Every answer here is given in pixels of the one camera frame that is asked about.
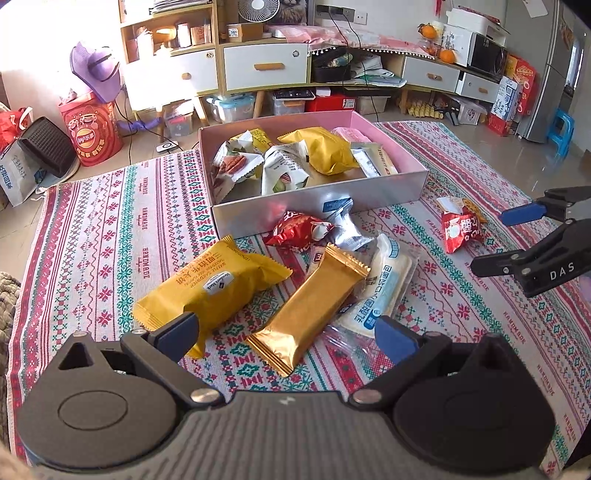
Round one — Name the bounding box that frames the black woven basket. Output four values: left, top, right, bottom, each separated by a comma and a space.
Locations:
18, 116, 78, 178

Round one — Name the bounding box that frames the small desk fan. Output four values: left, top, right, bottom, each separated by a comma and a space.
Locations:
238, 0, 281, 24

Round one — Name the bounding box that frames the row of yellow cones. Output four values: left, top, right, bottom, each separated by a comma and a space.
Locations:
409, 102, 446, 121

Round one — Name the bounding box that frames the blue white carton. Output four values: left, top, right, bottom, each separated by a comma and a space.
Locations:
490, 76, 525, 121

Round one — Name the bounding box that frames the red plastic bag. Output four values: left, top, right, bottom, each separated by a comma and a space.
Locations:
0, 107, 34, 151

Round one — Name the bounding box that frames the white blue-text snack packet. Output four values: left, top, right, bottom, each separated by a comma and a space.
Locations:
350, 143, 384, 178

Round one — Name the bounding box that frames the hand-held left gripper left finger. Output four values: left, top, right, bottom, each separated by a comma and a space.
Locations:
58, 311, 227, 409

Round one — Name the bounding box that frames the white appliance box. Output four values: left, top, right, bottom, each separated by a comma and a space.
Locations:
445, 7, 499, 35

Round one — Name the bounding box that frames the clear white-blue snack packet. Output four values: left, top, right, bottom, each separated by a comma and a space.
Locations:
323, 233, 420, 354

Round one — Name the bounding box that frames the white wall socket strip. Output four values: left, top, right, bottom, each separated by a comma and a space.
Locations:
316, 4, 368, 26

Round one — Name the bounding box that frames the clear plastic storage box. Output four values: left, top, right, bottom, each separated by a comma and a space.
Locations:
272, 90, 315, 116

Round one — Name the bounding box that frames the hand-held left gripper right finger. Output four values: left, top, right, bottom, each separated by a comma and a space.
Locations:
348, 316, 525, 411

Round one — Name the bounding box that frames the blue plastic stool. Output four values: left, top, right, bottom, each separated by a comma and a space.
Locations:
547, 110, 575, 158

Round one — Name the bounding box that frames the beige pistachio nut packet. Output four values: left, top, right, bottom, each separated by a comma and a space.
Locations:
261, 141, 310, 197

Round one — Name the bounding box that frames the shiny red foil packet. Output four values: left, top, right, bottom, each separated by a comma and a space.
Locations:
264, 210, 335, 254

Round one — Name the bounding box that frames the white cabinet drawer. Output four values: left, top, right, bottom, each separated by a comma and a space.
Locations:
455, 73, 501, 103
223, 44, 309, 92
403, 56, 461, 93
124, 50, 219, 100

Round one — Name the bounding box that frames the large yellow waffle packet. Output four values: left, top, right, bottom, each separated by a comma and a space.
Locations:
132, 235, 294, 358

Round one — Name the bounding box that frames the beige brown-label snack packet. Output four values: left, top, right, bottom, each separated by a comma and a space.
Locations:
369, 147, 399, 176

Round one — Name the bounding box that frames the gold snack bar packet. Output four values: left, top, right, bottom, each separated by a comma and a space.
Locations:
246, 244, 371, 378

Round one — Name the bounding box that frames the red snack bucket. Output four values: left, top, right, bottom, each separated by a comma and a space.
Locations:
58, 95, 124, 168

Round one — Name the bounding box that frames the brown knit blanket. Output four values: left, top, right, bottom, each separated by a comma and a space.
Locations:
0, 272, 21, 370

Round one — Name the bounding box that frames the white shopping bag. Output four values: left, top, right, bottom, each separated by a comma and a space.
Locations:
0, 138, 49, 207

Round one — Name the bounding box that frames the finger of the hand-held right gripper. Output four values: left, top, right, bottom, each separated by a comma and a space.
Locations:
470, 219, 583, 280
501, 185, 591, 227

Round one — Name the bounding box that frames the orange-print white snack packet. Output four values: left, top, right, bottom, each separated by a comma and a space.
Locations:
436, 196, 488, 224

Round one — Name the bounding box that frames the white pecan nut packet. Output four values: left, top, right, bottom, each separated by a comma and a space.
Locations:
211, 141, 265, 204

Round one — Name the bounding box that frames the wooden cabinet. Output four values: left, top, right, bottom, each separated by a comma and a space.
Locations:
119, 0, 502, 139

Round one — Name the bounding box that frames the pink cloth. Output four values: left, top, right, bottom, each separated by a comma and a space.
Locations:
277, 25, 435, 56

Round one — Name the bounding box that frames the small red carton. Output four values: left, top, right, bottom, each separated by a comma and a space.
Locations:
487, 113, 515, 137

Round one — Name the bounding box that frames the pink snack packet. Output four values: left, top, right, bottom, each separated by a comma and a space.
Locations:
332, 127, 372, 146

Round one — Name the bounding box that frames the silver blue-label packet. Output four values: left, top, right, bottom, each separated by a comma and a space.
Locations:
323, 198, 376, 252

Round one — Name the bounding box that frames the patterned woven mat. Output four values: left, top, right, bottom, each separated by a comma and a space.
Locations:
9, 121, 591, 472

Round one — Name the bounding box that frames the pink cardboard box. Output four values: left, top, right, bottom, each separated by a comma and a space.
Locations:
198, 111, 429, 238

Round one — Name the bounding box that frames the black storage case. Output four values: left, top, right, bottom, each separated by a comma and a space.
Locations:
311, 48, 352, 84

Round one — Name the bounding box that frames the red white-print snack packet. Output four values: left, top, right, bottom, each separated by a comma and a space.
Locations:
440, 198, 485, 256

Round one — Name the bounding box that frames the small clear plastic bin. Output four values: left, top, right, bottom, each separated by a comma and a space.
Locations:
164, 106, 194, 138

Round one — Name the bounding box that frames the blue-lid plastic storage box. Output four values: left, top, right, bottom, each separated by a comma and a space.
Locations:
206, 93, 256, 123

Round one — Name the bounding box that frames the red gift box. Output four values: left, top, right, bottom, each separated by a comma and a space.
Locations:
503, 54, 539, 93

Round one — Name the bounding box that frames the brown cardboard box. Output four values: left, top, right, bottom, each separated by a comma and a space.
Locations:
226, 22, 264, 43

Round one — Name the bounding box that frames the plump yellow snack packet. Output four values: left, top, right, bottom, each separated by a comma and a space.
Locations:
277, 127, 360, 176

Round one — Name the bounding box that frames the purple handheld device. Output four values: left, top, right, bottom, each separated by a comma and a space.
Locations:
117, 117, 163, 134

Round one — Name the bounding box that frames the red flat box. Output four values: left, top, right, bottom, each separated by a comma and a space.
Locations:
307, 95, 356, 113

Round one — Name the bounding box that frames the purple hat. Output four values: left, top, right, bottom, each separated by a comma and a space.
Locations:
69, 41, 123, 104

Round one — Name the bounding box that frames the grey refrigerator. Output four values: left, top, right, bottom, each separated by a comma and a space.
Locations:
517, 0, 585, 144

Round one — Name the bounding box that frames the black microwave oven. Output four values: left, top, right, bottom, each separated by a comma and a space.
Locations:
467, 31, 509, 83

